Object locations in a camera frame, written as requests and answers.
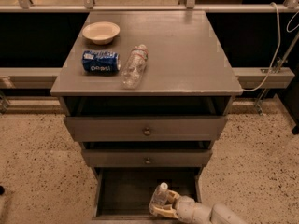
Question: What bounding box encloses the grey top drawer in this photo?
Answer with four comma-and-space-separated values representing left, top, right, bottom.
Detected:
64, 116, 227, 142

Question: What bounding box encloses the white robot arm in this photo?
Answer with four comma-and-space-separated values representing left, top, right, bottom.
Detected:
149, 189, 248, 224

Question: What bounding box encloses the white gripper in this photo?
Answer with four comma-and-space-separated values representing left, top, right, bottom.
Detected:
150, 190, 202, 224

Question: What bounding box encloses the grey middle drawer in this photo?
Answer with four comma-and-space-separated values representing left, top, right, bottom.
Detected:
82, 149, 212, 168

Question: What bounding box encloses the white cable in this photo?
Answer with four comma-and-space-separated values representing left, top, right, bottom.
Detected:
242, 1, 299, 93

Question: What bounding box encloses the white bowl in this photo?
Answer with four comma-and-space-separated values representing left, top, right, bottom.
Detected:
82, 21, 121, 45

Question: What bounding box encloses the grey open bottom drawer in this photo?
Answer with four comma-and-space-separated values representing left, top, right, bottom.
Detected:
91, 167, 202, 224

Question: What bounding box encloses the grey wooden drawer cabinet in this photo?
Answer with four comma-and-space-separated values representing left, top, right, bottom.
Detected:
50, 9, 244, 224

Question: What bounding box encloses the clear crushed plastic bottle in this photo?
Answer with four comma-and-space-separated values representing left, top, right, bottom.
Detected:
121, 44, 148, 89

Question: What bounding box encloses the blue label plastic bottle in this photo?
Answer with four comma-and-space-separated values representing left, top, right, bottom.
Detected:
149, 182, 168, 217

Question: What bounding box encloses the blue pepsi can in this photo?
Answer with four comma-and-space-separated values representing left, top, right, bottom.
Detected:
81, 50, 121, 73

